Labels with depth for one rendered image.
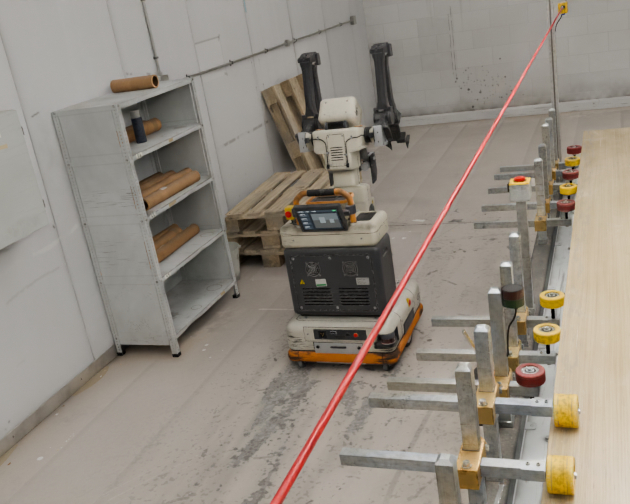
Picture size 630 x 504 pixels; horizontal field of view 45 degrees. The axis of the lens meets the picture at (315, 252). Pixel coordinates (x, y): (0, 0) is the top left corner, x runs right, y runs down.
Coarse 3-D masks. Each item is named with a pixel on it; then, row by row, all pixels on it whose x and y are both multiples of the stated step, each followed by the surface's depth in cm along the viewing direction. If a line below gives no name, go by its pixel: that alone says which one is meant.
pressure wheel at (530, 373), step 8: (520, 368) 212; (528, 368) 210; (536, 368) 211; (544, 368) 210; (520, 376) 209; (528, 376) 207; (536, 376) 207; (544, 376) 208; (520, 384) 210; (528, 384) 208; (536, 384) 208
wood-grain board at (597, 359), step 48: (624, 144) 416; (624, 192) 341; (576, 240) 296; (624, 240) 288; (576, 288) 256; (624, 288) 250; (576, 336) 225; (624, 336) 221; (576, 384) 201; (624, 384) 197; (576, 432) 181; (624, 432) 179; (576, 480) 165; (624, 480) 163
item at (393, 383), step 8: (392, 384) 226; (400, 384) 225; (408, 384) 224; (416, 384) 223; (424, 384) 222; (432, 384) 221; (440, 384) 220; (448, 384) 219; (512, 384) 213; (448, 392) 220; (456, 392) 219; (512, 392) 213; (520, 392) 212; (528, 392) 211; (536, 392) 210
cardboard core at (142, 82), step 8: (112, 80) 470; (120, 80) 467; (128, 80) 464; (136, 80) 462; (144, 80) 460; (152, 80) 466; (112, 88) 469; (120, 88) 467; (128, 88) 466; (136, 88) 464; (144, 88) 463
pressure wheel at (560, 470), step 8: (552, 456) 162; (560, 456) 162; (568, 456) 161; (552, 464) 160; (560, 464) 159; (568, 464) 159; (552, 472) 159; (560, 472) 158; (568, 472) 158; (552, 480) 159; (560, 480) 158; (568, 480) 158; (552, 488) 159; (560, 488) 159; (568, 488) 158
